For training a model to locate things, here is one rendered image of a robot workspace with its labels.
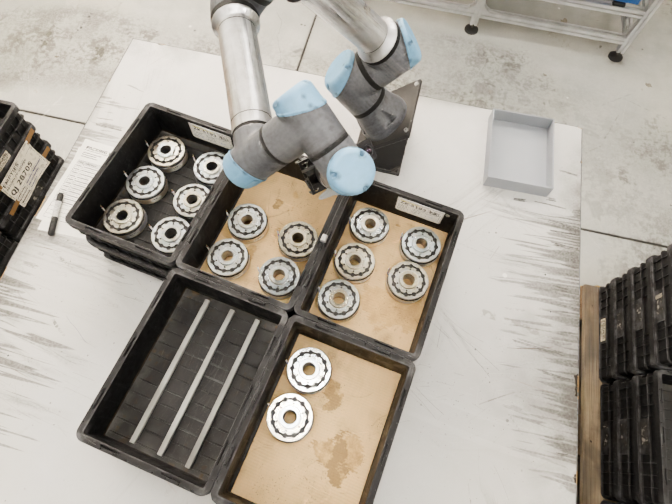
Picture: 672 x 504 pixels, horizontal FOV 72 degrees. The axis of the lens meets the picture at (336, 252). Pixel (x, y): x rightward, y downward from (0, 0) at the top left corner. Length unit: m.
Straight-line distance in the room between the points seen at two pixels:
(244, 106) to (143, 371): 0.66
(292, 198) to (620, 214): 1.78
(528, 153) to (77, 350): 1.46
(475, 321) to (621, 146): 1.73
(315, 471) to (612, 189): 2.07
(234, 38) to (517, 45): 2.33
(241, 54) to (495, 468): 1.09
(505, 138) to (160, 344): 1.22
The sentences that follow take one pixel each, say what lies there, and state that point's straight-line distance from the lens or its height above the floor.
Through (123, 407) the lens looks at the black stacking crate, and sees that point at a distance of 1.20.
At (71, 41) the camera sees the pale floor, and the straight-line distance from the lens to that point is 3.18.
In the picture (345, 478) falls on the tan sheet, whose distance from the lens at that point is 1.12.
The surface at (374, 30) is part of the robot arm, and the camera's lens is 1.20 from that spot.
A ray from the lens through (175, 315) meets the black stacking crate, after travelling 1.21.
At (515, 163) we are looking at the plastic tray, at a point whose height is 0.70.
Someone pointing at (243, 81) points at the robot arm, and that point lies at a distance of 0.89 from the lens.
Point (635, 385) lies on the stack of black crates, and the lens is 1.90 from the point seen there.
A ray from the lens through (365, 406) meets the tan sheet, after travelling 1.12.
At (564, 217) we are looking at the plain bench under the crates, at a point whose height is 0.70.
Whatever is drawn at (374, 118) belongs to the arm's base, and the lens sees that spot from 1.36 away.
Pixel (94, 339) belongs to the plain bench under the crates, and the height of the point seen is 0.70.
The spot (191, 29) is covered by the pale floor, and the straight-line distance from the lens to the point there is 3.04.
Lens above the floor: 1.94
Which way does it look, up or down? 66 degrees down
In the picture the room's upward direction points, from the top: 5 degrees clockwise
